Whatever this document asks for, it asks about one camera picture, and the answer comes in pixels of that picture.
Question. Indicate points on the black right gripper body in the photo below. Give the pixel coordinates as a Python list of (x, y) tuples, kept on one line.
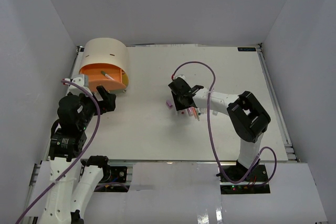
[(179, 105)]

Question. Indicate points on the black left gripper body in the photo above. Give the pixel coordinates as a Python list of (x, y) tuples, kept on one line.
[(90, 108)]

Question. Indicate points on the orange top drawer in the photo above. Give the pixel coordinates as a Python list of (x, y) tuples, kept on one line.
[(93, 71)]

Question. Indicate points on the white marker green cap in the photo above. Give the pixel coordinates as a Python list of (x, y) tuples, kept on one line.
[(106, 75)]

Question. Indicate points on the yellow drawer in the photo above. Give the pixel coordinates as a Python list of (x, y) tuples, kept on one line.
[(125, 79)]

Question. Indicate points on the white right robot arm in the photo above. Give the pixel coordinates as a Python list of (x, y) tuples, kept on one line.
[(248, 117)]

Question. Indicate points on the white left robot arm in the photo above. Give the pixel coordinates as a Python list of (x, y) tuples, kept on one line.
[(73, 182)]

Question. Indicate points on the purple highlighter cap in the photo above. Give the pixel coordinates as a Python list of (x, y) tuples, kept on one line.
[(169, 104)]

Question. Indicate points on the purple highlighter body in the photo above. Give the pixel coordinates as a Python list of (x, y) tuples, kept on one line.
[(190, 112)]

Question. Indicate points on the thin orange highlighter pen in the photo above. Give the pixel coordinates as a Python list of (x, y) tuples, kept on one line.
[(196, 114)]

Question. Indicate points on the cream round drawer cabinet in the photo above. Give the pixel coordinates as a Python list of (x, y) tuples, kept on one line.
[(106, 50)]

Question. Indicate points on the dark table corner label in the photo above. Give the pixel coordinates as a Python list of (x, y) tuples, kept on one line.
[(246, 49)]

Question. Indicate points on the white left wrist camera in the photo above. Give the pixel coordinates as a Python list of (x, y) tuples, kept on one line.
[(80, 80)]

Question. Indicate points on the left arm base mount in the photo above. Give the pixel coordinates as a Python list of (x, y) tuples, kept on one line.
[(114, 181)]

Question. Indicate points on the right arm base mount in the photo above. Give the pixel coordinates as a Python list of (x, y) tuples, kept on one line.
[(251, 185)]

